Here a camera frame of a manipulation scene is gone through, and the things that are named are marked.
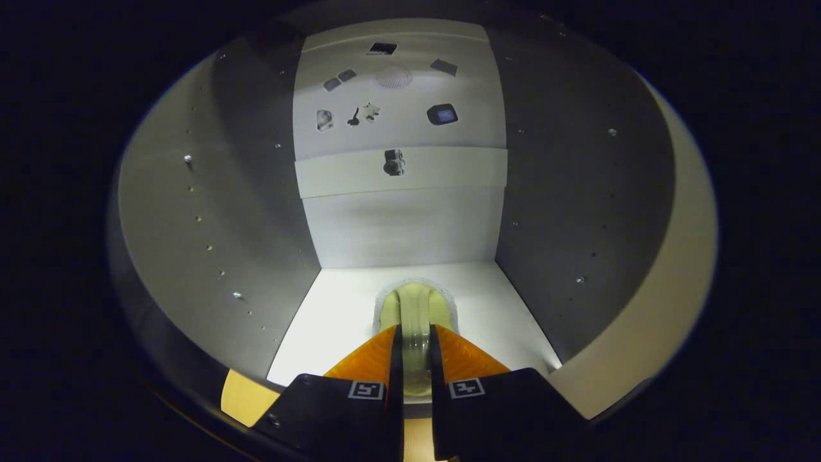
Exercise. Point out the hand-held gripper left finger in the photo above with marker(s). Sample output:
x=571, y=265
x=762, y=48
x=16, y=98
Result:
x=346, y=417

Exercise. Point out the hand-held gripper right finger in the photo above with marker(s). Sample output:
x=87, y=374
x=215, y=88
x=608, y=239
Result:
x=500, y=417

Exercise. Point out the green and white plush toy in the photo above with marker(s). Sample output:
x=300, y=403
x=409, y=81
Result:
x=417, y=314

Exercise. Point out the white cabinet shelf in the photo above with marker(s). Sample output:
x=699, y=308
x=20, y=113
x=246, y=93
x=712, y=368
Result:
x=333, y=321

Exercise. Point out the grey cabinet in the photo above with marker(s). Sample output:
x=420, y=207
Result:
x=244, y=224

